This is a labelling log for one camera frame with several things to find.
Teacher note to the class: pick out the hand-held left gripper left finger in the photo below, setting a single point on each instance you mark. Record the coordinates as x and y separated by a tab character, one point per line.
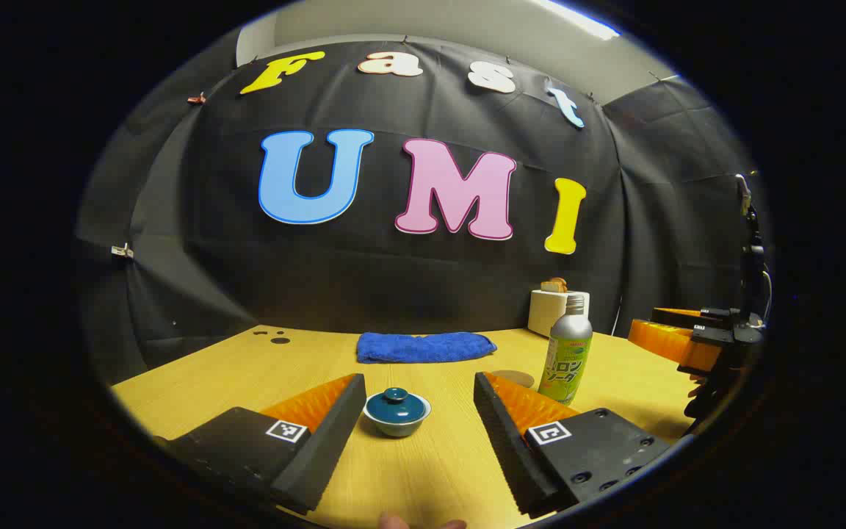
335	433

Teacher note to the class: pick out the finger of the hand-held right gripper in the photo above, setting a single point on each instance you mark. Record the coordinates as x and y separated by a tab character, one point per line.
676	314
658	342

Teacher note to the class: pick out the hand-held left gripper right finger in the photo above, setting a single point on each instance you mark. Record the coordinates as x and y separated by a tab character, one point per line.
507	448

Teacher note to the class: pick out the teal teacup white inside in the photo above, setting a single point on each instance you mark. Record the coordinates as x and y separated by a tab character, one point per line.
397	426

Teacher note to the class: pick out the round brown coaster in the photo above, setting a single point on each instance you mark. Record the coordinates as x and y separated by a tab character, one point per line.
517	378

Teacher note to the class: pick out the silver green water bottle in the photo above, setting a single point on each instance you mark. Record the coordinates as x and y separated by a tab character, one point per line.
566	353

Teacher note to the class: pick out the small brown item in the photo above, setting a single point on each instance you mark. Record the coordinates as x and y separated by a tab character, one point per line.
555	285

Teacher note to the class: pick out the blue towel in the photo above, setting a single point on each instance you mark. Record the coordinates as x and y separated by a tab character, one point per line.
423	347

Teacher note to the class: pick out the black backdrop cloth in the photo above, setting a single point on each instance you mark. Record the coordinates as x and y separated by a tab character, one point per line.
393	279

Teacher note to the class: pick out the white clip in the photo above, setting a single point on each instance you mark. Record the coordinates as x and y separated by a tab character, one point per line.
122	251

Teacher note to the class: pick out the red clip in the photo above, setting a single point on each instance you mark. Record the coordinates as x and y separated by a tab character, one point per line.
197	98

